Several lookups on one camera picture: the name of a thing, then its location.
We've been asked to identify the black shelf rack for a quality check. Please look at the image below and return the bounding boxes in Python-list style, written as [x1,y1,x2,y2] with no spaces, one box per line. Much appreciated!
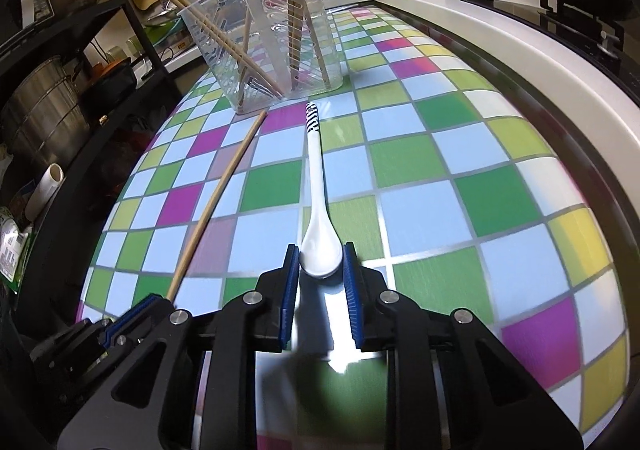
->
[9,0,181,318]

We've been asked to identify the orange lidded black pot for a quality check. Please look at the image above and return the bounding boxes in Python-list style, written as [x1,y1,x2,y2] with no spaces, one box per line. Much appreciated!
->
[80,57,137,105]

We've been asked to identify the wooden chopstick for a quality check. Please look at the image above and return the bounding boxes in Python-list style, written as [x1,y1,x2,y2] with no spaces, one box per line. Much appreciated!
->
[165,109,268,303]

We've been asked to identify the white ceramic spoon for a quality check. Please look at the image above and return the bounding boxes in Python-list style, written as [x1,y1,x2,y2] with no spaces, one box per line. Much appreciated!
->
[300,103,343,279]

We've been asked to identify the clear plastic utensil holder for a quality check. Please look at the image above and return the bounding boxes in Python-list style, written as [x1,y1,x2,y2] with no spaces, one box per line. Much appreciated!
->
[180,0,343,114]

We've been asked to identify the checkered table mat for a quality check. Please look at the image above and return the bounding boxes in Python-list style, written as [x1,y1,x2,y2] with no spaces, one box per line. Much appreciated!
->
[78,6,629,441]

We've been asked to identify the stainless steel pot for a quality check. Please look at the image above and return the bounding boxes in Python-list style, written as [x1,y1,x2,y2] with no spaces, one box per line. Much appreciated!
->
[1,56,90,169]

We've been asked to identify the white paper roll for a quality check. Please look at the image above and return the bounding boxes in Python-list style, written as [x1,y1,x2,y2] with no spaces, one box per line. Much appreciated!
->
[25,163,64,222]

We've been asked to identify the black gas stove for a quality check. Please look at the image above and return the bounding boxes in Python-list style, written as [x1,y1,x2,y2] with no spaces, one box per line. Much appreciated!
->
[461,0,639,106]

